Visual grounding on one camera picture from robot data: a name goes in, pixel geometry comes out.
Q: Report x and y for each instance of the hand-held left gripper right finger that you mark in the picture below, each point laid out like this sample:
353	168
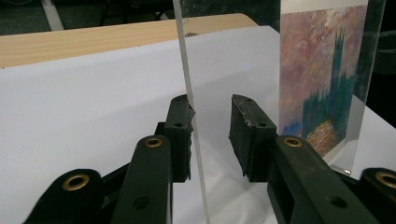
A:
252	146

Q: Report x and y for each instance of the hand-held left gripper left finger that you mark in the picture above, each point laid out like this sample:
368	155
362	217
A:
177	149

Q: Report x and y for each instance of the clear acrylic picture frame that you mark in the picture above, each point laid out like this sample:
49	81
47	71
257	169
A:
186	68

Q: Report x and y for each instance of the colourful painting print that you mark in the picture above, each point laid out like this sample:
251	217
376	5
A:
317	77

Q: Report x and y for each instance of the white table sheet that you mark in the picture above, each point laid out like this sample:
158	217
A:
77	109

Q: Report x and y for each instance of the white stand pole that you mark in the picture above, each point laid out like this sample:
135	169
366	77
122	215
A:
52	14

